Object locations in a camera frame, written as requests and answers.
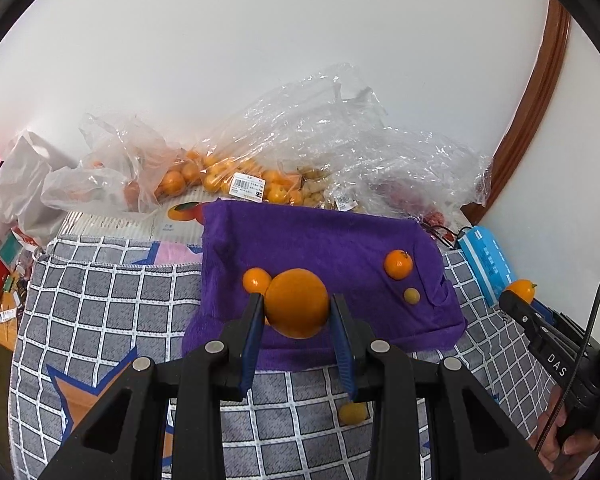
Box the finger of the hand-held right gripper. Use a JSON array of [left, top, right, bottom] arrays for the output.
[[498, 291, 551, 348], [532, 302, 588, 346]]

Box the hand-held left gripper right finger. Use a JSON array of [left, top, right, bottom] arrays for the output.
[[330, 294, 553, 480]]

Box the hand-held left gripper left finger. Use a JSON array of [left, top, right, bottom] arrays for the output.
[[37, 292, 266, 480]]

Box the oval orange kumquat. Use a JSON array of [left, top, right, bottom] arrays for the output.
[[505, 279, 537, 306]]

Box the small orange tangerine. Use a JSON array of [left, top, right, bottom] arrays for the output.
[[242, 267, 273, 295], [264, 268, 331, 338]]

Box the small orange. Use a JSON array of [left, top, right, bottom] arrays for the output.
[[383, 249, 414, 281]]

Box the purple towel-lined tray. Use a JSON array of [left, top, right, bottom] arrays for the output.
[[181, 199, 468, 372]]

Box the person's right hand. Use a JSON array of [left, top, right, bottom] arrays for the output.
[[530, 400, 600, 476]]

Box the blue tissue pack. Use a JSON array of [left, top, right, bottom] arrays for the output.
[[455, 226, 518, 308]]

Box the grey checked star blanket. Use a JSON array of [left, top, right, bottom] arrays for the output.
[[10, 237, 571, 480]]

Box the clear bag of tangerines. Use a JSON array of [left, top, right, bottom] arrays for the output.
[[182, 142, 311, 207]]

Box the clear bag of yellowish fruit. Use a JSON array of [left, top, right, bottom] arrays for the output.
[[240, 62, 396, 213]]

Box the clear bag of cherry tomatoes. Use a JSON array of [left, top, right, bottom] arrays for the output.
[[330, 127, 495, 241]]

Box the translucent plastic bag with oranges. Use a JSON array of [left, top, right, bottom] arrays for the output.
[[42, 112, 191, 213]]

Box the white plastic bag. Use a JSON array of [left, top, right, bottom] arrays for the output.
[[0, 130, 78, 241]]

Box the black cable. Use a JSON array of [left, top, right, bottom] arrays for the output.
[[535, 262, 600, 456]]

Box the brown wooden door frame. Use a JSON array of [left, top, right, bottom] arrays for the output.
[[460, 0, 572, 226]]

